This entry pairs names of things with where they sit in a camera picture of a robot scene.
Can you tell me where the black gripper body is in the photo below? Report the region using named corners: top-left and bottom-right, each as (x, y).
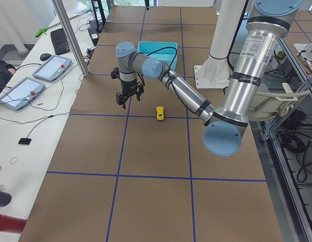
top-left (121, 79), bottom-right (143, 96)

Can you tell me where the yellow beetle toy car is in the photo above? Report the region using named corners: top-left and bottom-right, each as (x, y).
top-left (156, 106), bottom-right (165, 121)

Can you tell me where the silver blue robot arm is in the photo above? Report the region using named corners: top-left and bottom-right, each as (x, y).
top-left (111, 1), bottom-right (301, 156)

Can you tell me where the light blue plastic bin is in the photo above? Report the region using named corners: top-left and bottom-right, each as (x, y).
top-left (137, 41), bottom-right (178, 70)

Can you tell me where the far teach pendant tablet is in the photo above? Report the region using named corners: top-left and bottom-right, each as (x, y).
top-left (32, 55), bottom-right (72, 82)

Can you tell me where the teach pendant tablet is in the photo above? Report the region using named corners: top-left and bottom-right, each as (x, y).
top-left (32, 55), bottom-right (72, 82)
top-left (0, 77), bottom-right (45, 110)

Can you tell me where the black keyboard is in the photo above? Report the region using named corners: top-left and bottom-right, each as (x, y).
top-left (50, 28), bottom-right (71, 55)

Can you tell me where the black computer mouse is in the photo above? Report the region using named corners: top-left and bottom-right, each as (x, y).
top-left (40, 53), bottom-right (51, 62)

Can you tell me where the green plastic clamp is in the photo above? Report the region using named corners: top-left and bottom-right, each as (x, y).
top-left (35, 28), bottom-right (48, 38)

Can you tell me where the near teach pendant tablet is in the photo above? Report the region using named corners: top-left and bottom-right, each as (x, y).
top-left (0, 77), bottom-right (45, 110)

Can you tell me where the small black square device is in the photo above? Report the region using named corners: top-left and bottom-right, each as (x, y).
top-left (18, 138), bottom-right (31, 145)

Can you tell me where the grey office chair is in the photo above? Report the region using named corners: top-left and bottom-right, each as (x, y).
top-left (247, 83), bottom-right (310, 121)

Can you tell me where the black cylinder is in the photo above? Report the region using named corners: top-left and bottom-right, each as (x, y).
top-left (0, 190), bottom-right (12, 207)

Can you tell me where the red cylinder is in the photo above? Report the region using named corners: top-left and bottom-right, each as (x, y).
top-left (0, 214), bottom-right (27, 234)

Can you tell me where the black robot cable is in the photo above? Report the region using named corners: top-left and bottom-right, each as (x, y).
top-left (135, 46), bottom-right (179, 88)

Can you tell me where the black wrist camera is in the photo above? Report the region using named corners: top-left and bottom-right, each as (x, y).
top-left (111, 67), bottom-right (120, 79)

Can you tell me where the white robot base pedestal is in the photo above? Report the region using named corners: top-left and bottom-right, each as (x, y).
top-left (194, 1), bottom-right (244, 89)

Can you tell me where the aluminium frame post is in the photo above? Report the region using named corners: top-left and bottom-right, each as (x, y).
top-left (52, 0), bottom-right (89, 77)

